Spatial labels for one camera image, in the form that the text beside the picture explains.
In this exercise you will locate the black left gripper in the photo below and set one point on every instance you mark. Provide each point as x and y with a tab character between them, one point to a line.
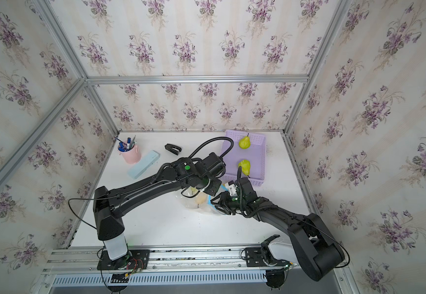
214	191

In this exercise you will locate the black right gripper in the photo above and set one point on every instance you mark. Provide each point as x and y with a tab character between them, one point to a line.
224	198

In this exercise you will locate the clear zip-top plastic bag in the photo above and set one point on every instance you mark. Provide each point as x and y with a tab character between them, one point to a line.
186	198

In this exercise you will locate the green pear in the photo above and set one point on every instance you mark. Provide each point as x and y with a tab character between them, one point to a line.
245	167
244	142

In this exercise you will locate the yellow pear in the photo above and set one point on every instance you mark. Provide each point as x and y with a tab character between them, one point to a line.
201	200

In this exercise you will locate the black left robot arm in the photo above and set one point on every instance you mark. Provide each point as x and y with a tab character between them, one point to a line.
110	206

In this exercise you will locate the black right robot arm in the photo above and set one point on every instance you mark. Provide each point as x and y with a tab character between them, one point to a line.
316	250

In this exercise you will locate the black stapler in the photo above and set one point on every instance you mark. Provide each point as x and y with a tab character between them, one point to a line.
174	149

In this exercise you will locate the purple plastic basket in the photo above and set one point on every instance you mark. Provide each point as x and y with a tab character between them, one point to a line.
255	154

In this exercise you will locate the light blue pencil case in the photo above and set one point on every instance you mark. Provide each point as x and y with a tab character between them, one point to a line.
141	167

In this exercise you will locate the pink pen cup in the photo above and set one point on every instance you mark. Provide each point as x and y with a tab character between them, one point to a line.
130	156

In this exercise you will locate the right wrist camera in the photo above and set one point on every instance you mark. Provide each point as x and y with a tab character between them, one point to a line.
232	188

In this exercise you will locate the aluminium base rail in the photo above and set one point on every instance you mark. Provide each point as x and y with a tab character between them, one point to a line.
171	265

